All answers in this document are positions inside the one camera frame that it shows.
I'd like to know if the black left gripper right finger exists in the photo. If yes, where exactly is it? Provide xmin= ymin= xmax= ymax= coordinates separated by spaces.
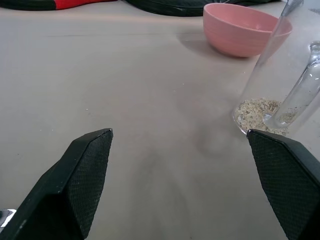
xmin=246 ymin=128 xmax=320 ymax=240

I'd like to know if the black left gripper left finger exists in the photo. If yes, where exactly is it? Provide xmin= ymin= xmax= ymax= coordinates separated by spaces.
xmin=0 ymin=128 xmax=114 ymax=240

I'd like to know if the beige granular powder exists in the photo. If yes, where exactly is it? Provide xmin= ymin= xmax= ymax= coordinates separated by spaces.
xmin=235 ymin=97 xmax=298 ymax=137

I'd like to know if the clear glass pitcher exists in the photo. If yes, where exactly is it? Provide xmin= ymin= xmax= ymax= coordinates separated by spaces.
xmin=232 ymin=0 xmax=320 ymax=139

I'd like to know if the pink bowl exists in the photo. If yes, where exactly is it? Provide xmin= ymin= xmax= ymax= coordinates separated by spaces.
xmin=202 ymin=3 xmax=293 ymax=58

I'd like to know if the red and black object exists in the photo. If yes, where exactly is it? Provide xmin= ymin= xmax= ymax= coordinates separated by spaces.
xmin=0 ymin=0 xmax=118 ymax=11

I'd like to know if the black cable bundle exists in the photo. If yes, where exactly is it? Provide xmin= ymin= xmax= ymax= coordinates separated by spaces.
xmin=123 ymin=0 xmax=273 ymax=18

